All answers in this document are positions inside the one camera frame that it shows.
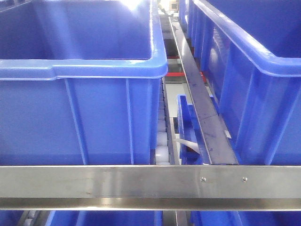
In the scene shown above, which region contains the blue bin lower level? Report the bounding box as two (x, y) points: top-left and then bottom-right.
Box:
(177, 95), (210, 165)

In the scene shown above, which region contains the white roller track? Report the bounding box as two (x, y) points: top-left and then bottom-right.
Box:
(150, 83), (169, 165)

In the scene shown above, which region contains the large blue bin left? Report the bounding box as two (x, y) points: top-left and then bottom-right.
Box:
(0, 0), (167, 165)

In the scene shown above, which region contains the large blue bin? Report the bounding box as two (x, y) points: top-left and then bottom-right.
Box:
(179, 0), (301, 165)
(0, 0), (167, 165)

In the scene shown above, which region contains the large blue bin right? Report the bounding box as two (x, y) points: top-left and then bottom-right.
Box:
(179, 0), (301, 165)

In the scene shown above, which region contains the steel divider rail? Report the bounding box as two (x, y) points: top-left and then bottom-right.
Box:
(169, 18), (238, 165)

